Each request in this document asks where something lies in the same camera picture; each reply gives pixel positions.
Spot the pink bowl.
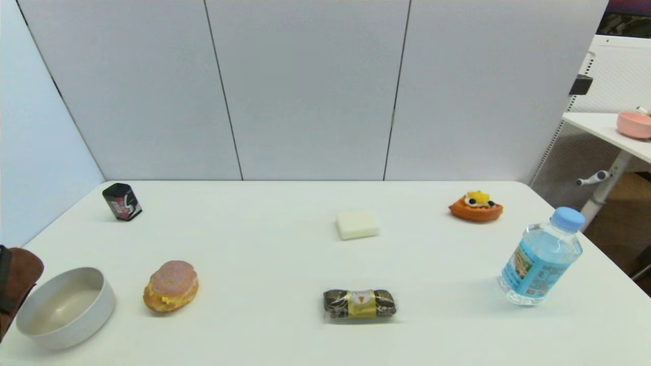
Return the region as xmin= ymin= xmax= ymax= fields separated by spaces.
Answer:
xmin=617 ymin=111 xmax=651 ymax=139

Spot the wrapped chocolate snack bar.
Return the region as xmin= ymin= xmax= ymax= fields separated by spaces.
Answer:
xmin=323 ymin=289 xmax=397 ymax=320

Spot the pink topped cream bun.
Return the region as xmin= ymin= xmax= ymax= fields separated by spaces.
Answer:
xmin=142 ymin=260 xmax=199 ymax=313

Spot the blue capped water bottle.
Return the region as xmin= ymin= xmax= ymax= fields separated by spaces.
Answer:
xmin=498 ymin=206 xmax=585 ymax=306

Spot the white side table top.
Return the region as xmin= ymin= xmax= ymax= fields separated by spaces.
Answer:
xmin=563 ymin=111 xmax=651 ymax=164

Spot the beige round bowl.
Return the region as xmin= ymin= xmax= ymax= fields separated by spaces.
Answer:
xmin=16 ymin=267 xmax=116 ymax=350

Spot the black pegboard clip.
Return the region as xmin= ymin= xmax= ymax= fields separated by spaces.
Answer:
xmin=569 ymin=74 xmax=594 ymax=96

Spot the white grey crank handle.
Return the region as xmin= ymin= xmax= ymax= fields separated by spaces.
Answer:
xmin=576 ymin=170 xmax=610 ymax=187

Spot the white pegboard panel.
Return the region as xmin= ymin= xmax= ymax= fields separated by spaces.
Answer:
xmin=528 ymin=34 xmax=651 ymax=205

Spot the white square soap block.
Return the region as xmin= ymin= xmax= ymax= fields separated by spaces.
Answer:
xmin=336 ymin=210 xmax=380 ymax=240

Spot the orange fruit tart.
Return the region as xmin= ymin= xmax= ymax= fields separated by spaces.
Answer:
xmin=449 ymin=191 xmax=504 ymax=223

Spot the brown towel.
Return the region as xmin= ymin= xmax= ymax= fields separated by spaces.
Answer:
xmin=0 ymin=247 xmax=45 ymax=342

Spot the black pink printed can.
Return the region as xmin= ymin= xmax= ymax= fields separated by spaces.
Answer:
xmin=102 ymin=183 xmax=143 ymax=222

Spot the white side table leg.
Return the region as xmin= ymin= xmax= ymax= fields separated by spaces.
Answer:
xmin=580 ymin=150 xmax=632 ymax=232

